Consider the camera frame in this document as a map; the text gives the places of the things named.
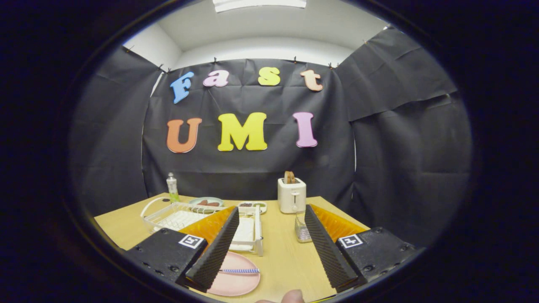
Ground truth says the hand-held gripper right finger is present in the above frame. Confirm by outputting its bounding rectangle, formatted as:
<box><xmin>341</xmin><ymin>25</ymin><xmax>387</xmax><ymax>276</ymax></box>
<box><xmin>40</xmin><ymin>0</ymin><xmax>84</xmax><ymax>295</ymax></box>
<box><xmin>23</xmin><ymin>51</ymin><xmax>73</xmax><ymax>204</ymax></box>
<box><xmin>304</xmin><ymin>204</ymin><xmax>417</xmax><ymax>294</ymax></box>

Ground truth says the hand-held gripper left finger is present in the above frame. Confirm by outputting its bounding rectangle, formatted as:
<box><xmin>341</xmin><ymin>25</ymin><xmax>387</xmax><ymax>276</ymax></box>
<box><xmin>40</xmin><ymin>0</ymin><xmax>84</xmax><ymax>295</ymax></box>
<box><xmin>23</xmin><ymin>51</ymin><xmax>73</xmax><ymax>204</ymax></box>
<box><xmin>124</xmin><ymin>206</ymin><xmax>240</xmax><ymax>293</ymax></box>

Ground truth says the silver wire basket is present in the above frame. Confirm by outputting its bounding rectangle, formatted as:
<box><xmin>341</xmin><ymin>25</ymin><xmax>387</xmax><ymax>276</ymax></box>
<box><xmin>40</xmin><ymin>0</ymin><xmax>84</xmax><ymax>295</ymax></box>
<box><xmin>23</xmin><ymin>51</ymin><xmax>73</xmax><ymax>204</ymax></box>
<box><xmin>294</xmin><ymin>213</ymin><xmax>313</xmax><ymax>243</ymax></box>

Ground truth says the pink plate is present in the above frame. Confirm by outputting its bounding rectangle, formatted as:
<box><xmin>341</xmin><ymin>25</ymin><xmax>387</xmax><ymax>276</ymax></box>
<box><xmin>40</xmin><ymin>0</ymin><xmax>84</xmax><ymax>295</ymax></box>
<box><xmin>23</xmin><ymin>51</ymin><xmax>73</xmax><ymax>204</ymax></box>
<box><xmin>206</xmin><ymin>251</ymin><xmax>261</xmax><ymax>297</ymax></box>

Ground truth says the white wire dish rack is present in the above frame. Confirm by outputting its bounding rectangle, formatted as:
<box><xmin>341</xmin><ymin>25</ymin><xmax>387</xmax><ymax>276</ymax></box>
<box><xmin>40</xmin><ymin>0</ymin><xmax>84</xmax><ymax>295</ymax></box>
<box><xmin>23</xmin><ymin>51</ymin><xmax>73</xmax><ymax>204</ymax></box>
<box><xmin>140</xmin><ymin>197</ymin><xmax>264</xmax><ymax>257</ymax></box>

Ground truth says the pale green plate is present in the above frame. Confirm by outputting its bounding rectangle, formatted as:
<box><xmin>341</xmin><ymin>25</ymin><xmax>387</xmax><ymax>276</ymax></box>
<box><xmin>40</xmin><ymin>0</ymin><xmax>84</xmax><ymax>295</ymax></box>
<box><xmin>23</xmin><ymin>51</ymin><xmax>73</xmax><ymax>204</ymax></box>
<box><xmin>188</xmin><ymin>197</ymin><xmax>224</xmax><ymax>208</ymax></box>

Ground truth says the white divided sauce tray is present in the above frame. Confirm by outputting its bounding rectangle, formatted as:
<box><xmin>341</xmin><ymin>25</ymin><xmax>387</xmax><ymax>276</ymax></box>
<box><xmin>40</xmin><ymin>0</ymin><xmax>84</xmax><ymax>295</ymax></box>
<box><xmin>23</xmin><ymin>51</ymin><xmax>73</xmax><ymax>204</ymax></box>
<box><xmin>238</xmin><ymin>202</ymin><xmax>267</xmax><ymax>214</ymax></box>

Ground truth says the white toaster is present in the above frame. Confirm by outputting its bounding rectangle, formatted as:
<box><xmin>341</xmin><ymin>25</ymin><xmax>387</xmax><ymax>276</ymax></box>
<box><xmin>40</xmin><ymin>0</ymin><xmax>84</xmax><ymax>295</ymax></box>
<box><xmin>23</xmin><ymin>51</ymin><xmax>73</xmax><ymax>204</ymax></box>
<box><xmin>278</xmin><ymin>177</ymin><xmax>307</xmax><ymax>214</ymax></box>

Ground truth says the clear bottle with green liquid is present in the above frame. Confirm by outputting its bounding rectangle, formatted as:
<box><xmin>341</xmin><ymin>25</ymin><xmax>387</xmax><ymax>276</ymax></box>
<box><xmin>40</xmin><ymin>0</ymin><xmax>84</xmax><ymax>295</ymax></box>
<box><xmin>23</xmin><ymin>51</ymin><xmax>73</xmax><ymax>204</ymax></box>
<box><xmin>166</xmin><ymin>173</ymin><xmax>179</xmax><ymax>203</ymax></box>

